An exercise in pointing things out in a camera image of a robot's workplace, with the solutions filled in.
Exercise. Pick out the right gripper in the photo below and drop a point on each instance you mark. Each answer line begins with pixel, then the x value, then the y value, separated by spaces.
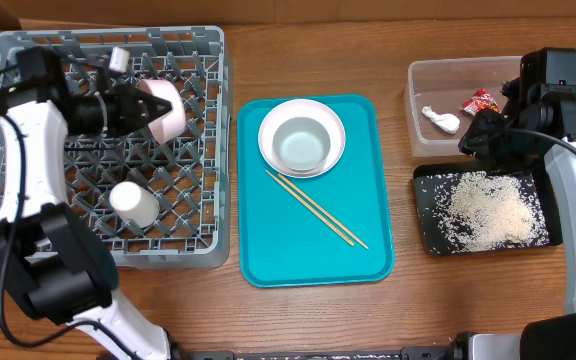
pixel 491 138

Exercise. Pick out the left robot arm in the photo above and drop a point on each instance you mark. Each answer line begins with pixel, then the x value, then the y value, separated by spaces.
pixel 52 265

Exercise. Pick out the grey bowl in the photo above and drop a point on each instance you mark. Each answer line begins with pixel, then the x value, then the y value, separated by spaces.
pixel 301 144

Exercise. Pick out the black tray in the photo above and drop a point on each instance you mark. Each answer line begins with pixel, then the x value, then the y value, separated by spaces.
pixel 423 183

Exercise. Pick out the white cup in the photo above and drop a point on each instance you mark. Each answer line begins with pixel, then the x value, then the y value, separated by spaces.
pixel 131 202

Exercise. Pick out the wooden chopstick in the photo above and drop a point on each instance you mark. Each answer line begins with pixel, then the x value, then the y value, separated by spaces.
pixel 318 207
pixel 309 207

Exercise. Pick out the pink small bowl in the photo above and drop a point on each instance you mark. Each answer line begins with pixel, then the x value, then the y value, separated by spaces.
pixel 173 123

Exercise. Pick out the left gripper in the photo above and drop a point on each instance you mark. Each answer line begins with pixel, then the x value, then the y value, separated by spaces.
pixel 135 108

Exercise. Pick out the white tissue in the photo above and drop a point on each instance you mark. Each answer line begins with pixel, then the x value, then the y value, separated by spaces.
pixel 447 122

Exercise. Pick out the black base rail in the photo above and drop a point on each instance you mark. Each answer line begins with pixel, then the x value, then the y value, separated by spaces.
pixel 449 352

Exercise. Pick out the red snack wrapper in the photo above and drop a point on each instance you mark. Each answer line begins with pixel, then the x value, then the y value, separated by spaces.
pixel 480 100

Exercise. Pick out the large white plate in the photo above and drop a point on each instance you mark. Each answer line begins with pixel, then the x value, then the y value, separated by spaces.
pixel 302 108

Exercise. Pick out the grey dishwasher rack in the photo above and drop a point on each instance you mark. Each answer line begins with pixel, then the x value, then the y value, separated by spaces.
pixel 188 175

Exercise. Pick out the white rice pile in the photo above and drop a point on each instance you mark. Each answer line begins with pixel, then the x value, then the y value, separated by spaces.
pixel 476 212

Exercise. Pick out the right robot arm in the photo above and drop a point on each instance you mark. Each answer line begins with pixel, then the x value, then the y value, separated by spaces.
pixel 538 124

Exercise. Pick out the clear plastic bin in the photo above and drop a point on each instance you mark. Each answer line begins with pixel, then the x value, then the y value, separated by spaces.
pixel 444 85

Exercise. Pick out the teal serving tray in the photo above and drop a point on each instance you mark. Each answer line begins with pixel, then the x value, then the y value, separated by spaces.
pixel 282 243

